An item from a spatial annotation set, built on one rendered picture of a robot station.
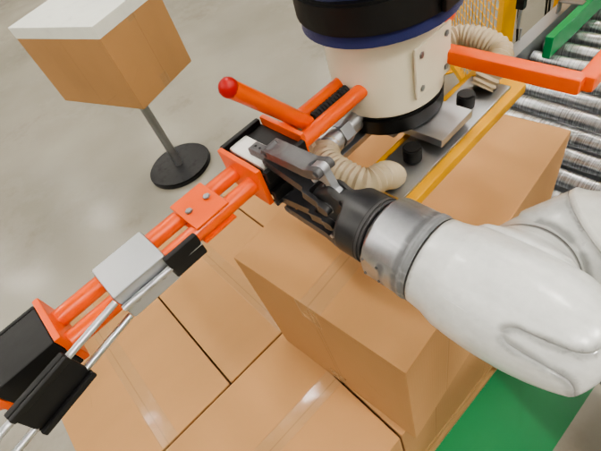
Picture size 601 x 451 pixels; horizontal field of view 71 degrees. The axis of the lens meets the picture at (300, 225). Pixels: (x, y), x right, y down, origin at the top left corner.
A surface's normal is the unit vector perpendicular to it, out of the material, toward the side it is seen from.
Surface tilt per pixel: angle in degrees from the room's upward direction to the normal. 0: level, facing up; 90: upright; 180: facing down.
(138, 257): 0
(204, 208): 0
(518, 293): 18
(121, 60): 90
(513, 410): 0
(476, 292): 33
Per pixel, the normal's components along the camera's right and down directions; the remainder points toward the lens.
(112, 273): -0.25, -0.62
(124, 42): 0.87, 0.20
